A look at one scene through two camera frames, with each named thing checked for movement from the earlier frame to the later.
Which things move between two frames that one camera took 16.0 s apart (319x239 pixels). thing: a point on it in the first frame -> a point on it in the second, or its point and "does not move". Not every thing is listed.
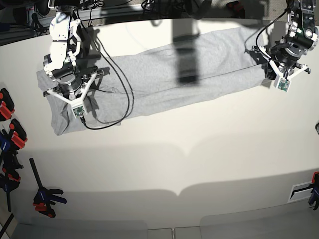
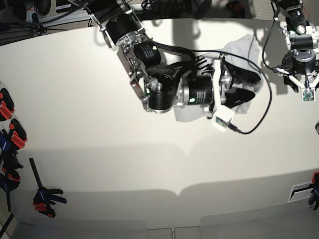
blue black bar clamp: [46, 197] does not move
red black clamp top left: [7, 105] does not move
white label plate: [300, 191] does not move
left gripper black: [69, 81] -> [201, 91]
